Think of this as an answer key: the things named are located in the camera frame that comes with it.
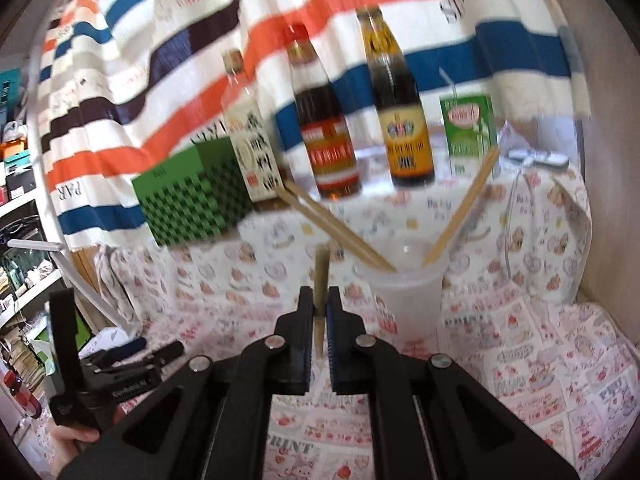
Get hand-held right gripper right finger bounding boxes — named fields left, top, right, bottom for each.
left=325, top=286, right=582, bottom=480

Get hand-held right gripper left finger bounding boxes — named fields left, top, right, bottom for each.
left=57, top=285, right=316, bottom=480

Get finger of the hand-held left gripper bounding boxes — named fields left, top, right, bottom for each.
left=142, top=341, right=185, bottom=368
left=82, top=337, right=148, bottom=367

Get wooden chopstick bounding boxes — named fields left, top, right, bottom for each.
left=314, top=250, right=330, bottom=359
left=284, top=181, right=399, bottom=272
left=423, top=146, right=502, bottom=267
left=274, top=186, right=392, bottom=275

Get translucent plastic cup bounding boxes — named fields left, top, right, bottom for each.
left=352, top=242, right=448, bottom=361

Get person's left hand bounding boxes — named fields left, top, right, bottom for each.
left=50, top=410, right=126, bottom=478

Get green checkered box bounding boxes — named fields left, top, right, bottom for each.
left=131, top=136, right=254, bottom=247

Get pink printed tablecloth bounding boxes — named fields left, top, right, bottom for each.
left=90, top=280, right=637, bottom=480

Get white shelf unit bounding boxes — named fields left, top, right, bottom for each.
left=0, top=50, right=67, bottom=411

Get red cap sauce bottle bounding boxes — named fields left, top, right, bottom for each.
left=285, top=24, right=363, bottom=200

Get clear cooking wine bottle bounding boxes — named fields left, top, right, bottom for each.
left=221, top=50, right=287, bottom=212

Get yellow label oyster sauce bottle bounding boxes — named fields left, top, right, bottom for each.
left=357, top=5, right=436, bottom=189

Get plastic bag with orange contents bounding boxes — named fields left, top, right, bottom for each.
left=0, top=122, right=27, bottom=158

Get green drink carton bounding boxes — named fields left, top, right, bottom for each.
left=438, top=67, right=501, bottom=179

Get tall teal box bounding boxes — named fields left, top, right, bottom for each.
left=0, top=67, right=23, bottom=121

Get white charger device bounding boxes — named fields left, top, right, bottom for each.
left=507, top=149, right=571, bottom=169

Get striped curtain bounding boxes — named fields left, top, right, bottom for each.
left=30, top=0, right=592, bottom=252

